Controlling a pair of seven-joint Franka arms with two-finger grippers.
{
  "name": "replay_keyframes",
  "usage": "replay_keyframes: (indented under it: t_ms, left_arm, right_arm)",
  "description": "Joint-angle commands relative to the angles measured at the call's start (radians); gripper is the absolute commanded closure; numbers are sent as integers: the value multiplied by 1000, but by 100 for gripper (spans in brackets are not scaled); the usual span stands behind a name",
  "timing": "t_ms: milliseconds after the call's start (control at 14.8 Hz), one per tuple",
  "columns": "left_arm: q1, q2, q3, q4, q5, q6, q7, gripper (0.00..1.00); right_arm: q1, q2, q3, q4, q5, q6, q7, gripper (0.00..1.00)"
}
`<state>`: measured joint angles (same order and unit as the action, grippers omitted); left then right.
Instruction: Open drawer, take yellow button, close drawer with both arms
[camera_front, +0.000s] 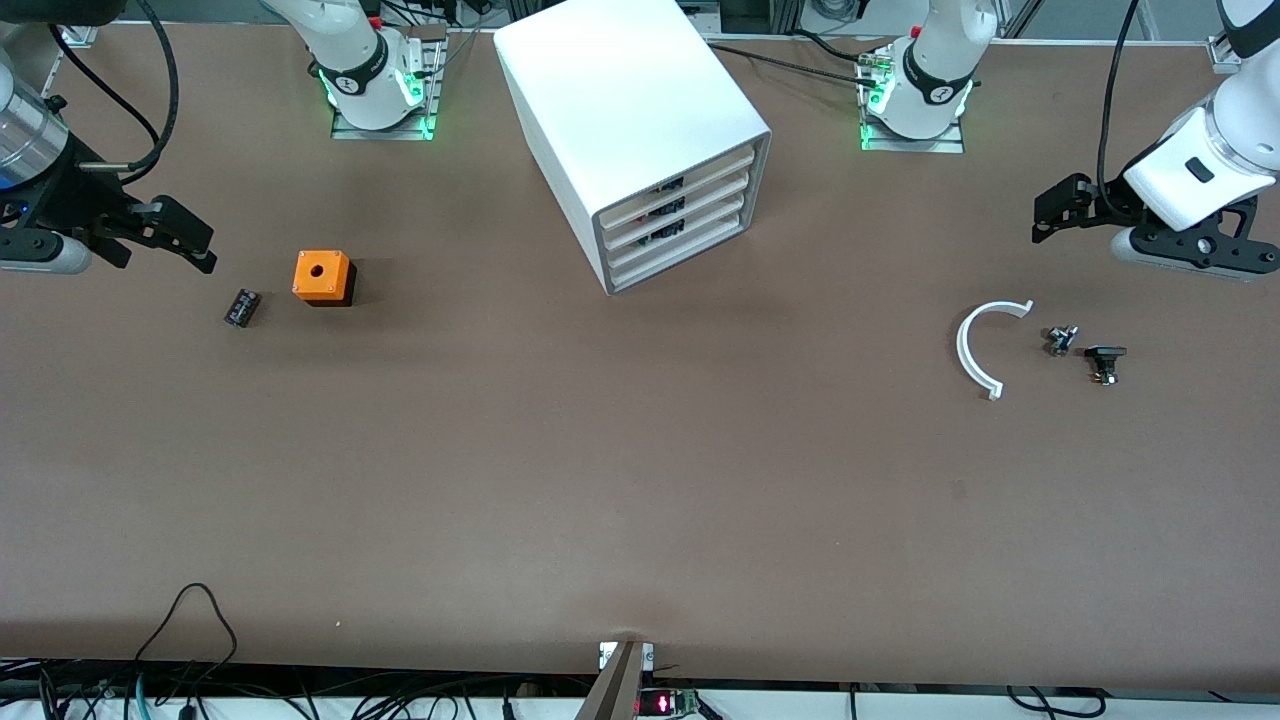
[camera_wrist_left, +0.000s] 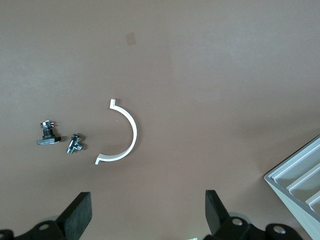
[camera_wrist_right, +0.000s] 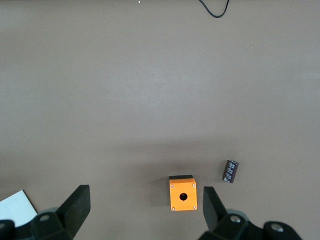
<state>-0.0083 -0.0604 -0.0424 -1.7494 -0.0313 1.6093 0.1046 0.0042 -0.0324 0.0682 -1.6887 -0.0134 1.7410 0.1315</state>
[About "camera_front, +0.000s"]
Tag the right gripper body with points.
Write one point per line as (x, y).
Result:
(72, 195)

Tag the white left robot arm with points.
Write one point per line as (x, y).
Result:
(935, 60)

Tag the small black rectangular component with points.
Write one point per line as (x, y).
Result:
(242, 308)

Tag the small grey metal component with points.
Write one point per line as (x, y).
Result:
(1061, 340)

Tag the orange box with hole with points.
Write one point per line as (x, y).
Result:
(320, 272)

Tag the small black brass component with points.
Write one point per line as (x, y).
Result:
(1105, 358)

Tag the white curved plastic arc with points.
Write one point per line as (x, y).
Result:
(960, 350)

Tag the small dark electronic part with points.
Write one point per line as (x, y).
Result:
(665, 232)
(668, 209)

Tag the small red LED device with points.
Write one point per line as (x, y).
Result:
(665, 703)

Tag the aluminium frame corner bracket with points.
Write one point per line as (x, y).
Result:
(78, 33)
(1222, 52)

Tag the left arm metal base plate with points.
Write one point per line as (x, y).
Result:
(950, 145)

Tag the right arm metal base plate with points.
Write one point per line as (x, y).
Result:
(345, 128)

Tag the grey camera mounting post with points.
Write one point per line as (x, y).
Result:
(615, 690)

